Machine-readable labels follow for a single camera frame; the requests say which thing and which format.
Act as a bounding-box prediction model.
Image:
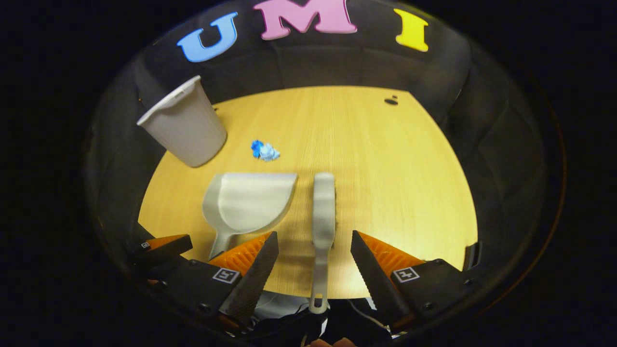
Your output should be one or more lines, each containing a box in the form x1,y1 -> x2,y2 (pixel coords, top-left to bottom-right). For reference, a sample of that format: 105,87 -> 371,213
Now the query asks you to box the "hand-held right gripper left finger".
158,231 -> 280,326

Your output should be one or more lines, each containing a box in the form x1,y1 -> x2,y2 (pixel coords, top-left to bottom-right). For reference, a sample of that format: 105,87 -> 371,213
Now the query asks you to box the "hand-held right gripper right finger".
350,230 -> 477,334

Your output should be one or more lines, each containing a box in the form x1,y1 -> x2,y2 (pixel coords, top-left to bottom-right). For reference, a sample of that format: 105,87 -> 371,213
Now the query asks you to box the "small white broom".
308,172 -> 336,315

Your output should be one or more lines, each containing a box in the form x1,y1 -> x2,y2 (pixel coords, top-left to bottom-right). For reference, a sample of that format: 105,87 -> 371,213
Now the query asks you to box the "white dustpan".
201,173 -> 298,261

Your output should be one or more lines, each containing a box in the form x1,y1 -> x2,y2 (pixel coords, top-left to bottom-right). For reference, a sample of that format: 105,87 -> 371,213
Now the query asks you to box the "white garbage bin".
136,75 -> 228,168

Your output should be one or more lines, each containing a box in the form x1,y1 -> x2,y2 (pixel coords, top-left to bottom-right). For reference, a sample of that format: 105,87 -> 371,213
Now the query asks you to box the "black backdrop cloth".
84,0 -> 564,290

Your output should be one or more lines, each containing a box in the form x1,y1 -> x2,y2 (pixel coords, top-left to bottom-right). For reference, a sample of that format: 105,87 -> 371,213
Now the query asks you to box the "white cable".
346,299 -> 387,331

